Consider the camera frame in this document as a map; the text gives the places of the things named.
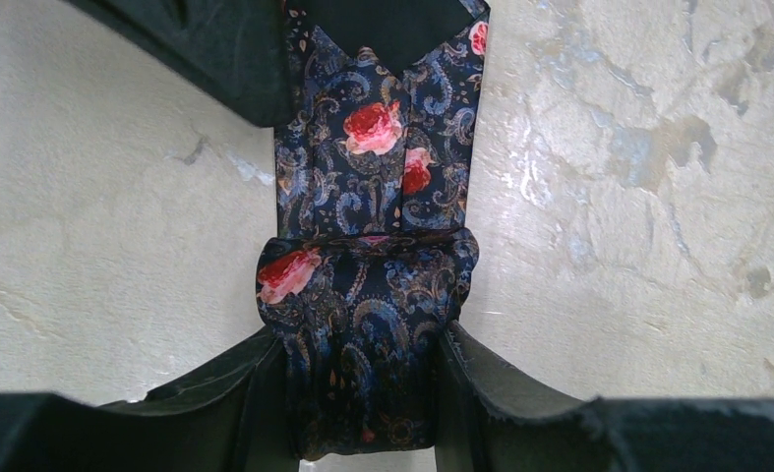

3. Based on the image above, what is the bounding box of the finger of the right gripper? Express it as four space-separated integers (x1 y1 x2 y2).
70 0 294 128

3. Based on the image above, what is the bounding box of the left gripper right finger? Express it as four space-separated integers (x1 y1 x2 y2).
435 323 774 471

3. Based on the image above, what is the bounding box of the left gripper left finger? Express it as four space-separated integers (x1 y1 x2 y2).
0 327 299 471

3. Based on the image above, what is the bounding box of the dark floral patterned tie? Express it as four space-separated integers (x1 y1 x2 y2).
256 1 490 461

